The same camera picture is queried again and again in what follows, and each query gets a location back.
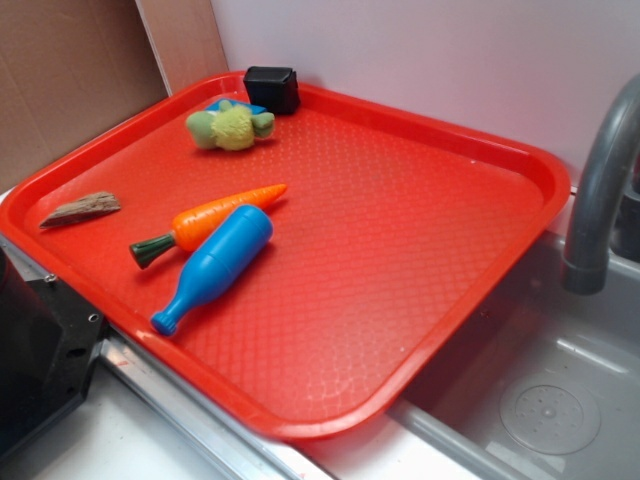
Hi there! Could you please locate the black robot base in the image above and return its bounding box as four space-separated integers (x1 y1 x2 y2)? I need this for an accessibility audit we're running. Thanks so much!
1 253 106 460

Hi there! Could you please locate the brown wood chip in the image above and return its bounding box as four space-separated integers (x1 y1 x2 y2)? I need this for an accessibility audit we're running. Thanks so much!
39 191 121 229

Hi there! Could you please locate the red plastic tray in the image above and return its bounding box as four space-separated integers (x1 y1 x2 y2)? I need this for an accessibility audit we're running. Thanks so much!
1 73 570 440

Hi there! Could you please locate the blue toy bottle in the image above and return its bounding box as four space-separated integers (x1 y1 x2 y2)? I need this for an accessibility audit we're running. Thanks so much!
151 205 274 336

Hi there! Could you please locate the orange toy carrot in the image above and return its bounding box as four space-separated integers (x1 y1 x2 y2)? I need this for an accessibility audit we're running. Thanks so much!
129 184 288 269

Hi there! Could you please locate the green plush toy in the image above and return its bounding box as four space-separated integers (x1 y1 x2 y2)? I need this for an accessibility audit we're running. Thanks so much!
185 104 275 152

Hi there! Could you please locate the blue flat piece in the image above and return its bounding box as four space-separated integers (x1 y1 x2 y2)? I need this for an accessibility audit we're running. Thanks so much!
205 98 266 115

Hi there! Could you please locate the black plastic box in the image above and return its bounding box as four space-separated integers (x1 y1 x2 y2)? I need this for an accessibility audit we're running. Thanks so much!
243 66 300 114

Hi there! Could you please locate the grey toy sink basin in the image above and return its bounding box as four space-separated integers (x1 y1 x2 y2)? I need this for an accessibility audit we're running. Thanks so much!
301 214 639 479

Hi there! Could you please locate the grey toy faucet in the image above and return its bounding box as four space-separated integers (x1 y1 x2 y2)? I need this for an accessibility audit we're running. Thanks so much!
561 76 639 295

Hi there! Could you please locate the brown cardboard panel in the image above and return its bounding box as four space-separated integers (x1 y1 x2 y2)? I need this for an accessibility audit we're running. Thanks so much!
1 1 228 191

